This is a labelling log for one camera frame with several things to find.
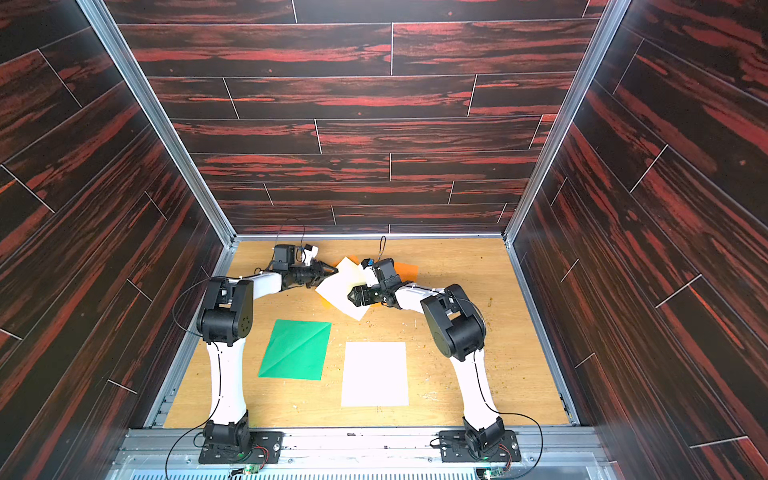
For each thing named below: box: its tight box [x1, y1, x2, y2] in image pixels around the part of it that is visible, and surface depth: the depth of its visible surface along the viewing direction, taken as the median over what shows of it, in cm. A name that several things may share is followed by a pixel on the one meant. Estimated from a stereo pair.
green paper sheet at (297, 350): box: [258, 319, 332, 380], surface depth 92 cm
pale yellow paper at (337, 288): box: [315, 256, 370, 321], surface depth 101 cm
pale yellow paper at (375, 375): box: [341, 342, 409, 407], surface depth 88 cm
